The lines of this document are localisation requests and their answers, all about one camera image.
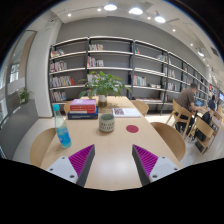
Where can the wooden chair with backpack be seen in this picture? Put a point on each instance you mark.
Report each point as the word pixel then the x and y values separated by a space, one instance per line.
pixel 191 136

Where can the wooden chair far right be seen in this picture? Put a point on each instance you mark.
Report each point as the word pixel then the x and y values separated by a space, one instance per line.
pixel 141 106

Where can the small plant by window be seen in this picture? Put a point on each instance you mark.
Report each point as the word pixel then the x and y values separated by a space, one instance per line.
pixel 24 96

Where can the open magazine on table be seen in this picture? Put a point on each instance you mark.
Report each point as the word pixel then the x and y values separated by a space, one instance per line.
pixel 126 112

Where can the green potted plant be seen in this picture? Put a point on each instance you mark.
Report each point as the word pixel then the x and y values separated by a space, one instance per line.
pixel 101 84

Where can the wooden chair far left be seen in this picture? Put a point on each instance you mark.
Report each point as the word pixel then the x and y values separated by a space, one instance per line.
pixel 67 107

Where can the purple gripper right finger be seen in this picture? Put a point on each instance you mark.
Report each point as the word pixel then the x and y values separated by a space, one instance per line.
pixel 151 167

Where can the pink top book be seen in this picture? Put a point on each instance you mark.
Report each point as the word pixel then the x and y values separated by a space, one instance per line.
pixel 83 102

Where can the seated man brown shirt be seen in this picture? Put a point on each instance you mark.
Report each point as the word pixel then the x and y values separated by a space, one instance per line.
pixel 186 100

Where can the large grey bookshelf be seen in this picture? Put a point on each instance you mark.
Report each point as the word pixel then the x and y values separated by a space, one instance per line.
pixel 150 73

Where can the wooden chair near left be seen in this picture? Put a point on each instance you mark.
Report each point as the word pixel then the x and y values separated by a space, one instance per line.
pixel 40 145

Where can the dark blue bottom book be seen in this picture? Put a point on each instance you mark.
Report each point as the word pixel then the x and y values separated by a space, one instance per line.
pixel 75 116

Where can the dark red round coaster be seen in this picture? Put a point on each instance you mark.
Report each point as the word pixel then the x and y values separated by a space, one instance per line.
pixel 132 128

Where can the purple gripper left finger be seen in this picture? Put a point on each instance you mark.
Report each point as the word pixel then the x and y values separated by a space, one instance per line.
pixel 74 168

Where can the clear blue-label water bottle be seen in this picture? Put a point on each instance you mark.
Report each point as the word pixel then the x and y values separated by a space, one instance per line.
pixel 61 128

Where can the red middle book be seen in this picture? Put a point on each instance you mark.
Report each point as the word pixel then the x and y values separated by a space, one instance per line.
pixel 83 109

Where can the wooden chair near right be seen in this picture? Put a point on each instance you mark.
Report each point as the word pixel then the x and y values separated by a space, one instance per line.
pixel 172 138

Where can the black backpack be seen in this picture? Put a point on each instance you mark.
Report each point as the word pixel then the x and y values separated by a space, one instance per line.
pixel 203 129

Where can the grey patterned ceramic cup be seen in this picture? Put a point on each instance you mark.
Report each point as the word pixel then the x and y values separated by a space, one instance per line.
pixel 106 123

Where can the wooden chair under man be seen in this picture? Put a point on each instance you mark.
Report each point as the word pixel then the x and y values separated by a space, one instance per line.
pixel 178 115

